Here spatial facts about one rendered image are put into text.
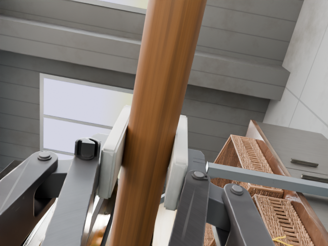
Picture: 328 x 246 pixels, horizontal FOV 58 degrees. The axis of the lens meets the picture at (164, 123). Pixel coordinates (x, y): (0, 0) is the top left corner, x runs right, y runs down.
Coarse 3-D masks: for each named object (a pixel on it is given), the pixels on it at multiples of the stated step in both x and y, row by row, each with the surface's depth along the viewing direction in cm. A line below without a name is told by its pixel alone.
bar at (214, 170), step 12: (216, 168) 116; (228, 168) 117; (240, 168) 119; (240, 180) 117; (252, 180) 117; (264, 180) 117; (276, 180) 116; (288, 180) 117; (300, 180) 119; (312, 192) 117; (324, 192) 117
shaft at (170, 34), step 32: (160, 0) 14; (192, 0) 14; (160, 32) 15; (192, 32) 15; (160, 64) 15; (160, 96) 16; (128, 128) 18; (160, 128) 17; (128, 160) 18; (160, 160) 18; (128, 192) 19; (160, 192) 19; (128, 224) 19
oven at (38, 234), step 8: (56, 200) 172; (48, 216) 159; (112, 216) 181; (40, 224) 152; (32, 232) 147; (40, 232) 148; (104, 232) 168; (32, 240) 143; (40, 240) 144; (104, 240) 162
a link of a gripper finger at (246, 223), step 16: (224, 192) 14; (240, 192) 14; (240, 208) 13; (256, 208) 13; (240, 224) 12; (256, 224) 12; (224, 240) 13; (240, 240) 11; (256, 240) 11; (272, 240) 11
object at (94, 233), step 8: (112, 192) 178; (104, 200) 159; (112, 200) 179; (96, 208) 150; (104, 208) 160; (112, 208) 180; (96, 216) 144; (104, 216) 160; (96, 224) 143; (104, 224) 161; (88, 232) 134; (96, 232) 144; (88, 240) 131; (96, 240) 145
